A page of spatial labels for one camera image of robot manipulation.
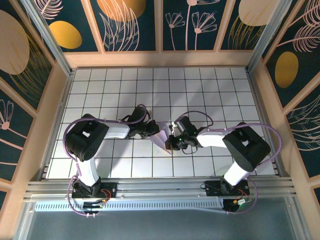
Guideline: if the black connector block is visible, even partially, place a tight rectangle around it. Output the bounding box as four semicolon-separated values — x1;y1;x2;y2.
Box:
82;200;106;211

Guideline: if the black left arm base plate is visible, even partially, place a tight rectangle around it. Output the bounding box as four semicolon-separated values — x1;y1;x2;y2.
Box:
71;181;118;200

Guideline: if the grey slotted cable duct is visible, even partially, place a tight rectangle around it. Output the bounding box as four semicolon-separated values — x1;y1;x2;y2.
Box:
33;200;227;214

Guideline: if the lilac paper sheet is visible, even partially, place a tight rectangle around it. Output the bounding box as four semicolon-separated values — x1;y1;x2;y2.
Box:
149;121;174;156

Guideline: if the small circuit board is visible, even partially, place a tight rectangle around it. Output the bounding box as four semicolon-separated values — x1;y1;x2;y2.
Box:
223;197;253;214

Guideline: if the aluminium mounting rail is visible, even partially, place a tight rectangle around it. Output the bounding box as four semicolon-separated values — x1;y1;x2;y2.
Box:
23;176;297;201

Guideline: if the aluminium table side rail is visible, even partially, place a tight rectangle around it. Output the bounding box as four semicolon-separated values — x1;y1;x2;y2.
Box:
246;71;293;180
38;71;76;181

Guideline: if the aluminium frame post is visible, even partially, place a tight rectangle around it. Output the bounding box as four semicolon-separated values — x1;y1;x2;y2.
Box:
245;0;294;74
21;0;75;77

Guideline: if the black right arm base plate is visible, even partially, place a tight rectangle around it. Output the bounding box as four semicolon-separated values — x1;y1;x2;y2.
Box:
204;180;251;197

